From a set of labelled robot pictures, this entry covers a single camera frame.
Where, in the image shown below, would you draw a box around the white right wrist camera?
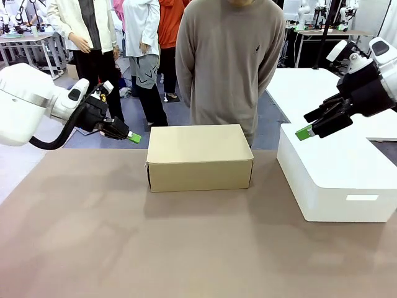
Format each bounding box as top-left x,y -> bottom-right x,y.
326,39 -> 350,62

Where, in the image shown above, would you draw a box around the grey background table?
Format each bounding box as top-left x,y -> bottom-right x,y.
0,32 -> 68,81

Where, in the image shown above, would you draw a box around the person in beige sweater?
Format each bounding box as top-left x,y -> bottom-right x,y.
174,0 -> 287,148

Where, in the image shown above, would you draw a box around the background work table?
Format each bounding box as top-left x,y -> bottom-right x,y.
283,24 -> 377,70

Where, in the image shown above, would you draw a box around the brown cardboard shoe box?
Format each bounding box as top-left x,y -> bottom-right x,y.
145,124 -> 256,194

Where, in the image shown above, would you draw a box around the pink garment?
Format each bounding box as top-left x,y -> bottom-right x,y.
112,0 -> 127,34

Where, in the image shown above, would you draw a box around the white curtain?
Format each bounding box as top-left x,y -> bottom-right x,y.
376,0 -> 397,42

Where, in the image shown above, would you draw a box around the person in white shirt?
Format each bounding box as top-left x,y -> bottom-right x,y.
122,0 -> 170,128

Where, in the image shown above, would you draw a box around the metal floor base plate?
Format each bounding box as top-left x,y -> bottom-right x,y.
73,126 -> 103,137

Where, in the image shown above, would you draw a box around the black pole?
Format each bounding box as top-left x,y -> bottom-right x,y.
311,0 -> 341,70

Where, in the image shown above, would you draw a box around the person in orange top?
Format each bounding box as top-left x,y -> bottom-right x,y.
158,0 -> 192,101

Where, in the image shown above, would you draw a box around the background robot grippers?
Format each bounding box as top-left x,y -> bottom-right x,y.
0,0 -> 47,35

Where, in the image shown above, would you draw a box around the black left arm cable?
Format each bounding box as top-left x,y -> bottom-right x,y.
29,89 -> 107,151

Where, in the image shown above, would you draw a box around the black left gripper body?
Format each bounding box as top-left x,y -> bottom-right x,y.
78,95 -> 110,133

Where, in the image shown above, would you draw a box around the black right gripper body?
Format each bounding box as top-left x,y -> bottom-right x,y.
336,60 -> 397,118

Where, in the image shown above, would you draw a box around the large white foam block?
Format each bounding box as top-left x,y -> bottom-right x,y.
275,122 -> 397,224

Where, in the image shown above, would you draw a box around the small cardboard box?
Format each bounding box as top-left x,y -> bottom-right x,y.
66,63 -> 81,81

